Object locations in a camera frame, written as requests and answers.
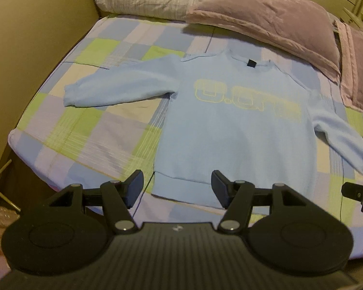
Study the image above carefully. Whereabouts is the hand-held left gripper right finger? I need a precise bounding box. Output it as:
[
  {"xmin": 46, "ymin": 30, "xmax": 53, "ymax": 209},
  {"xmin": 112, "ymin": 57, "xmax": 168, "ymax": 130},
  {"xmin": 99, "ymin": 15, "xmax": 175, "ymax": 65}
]
[{"xmin": 211, "ymin": 171, "xmax": 304, "ymax": 234}]

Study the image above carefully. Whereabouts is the checked bed sheet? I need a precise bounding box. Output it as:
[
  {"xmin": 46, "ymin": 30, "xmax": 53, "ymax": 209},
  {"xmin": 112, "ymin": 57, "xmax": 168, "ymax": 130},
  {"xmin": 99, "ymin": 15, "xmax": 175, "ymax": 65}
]
[{"xmin": 8, "ymin": 14, "xmax": 363, "ymax": 260}]

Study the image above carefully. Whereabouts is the wooden rack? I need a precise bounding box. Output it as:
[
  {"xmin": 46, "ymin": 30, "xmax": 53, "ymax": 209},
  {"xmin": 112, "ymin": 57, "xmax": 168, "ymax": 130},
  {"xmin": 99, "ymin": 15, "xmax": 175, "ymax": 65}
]
[{"xmin": 0, "ymin": 159, "xmax": 22, "ymax": 212}]

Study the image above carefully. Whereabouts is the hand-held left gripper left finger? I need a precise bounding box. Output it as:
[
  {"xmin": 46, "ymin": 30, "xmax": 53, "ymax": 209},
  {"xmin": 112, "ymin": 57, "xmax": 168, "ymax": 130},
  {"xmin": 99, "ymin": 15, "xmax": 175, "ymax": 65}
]
[{"xmin": 48, "ymin": 170, "xmax": 144, "ymax": 234}]

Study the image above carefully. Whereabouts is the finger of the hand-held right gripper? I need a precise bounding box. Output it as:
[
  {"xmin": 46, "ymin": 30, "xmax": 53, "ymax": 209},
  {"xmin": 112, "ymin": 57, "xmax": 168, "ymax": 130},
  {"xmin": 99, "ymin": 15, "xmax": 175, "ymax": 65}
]
[{"xmin": 341, "ymin": 181, "xmax": 363, "ymax": 215}]

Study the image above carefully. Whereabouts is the light blue sweatshirt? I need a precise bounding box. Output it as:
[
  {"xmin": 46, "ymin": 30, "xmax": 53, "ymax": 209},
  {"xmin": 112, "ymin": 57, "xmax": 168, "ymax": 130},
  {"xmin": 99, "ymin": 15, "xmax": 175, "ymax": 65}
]
[{"xmin": 63, "ymin": 51, "xmax": 363, "ymax": 216}]

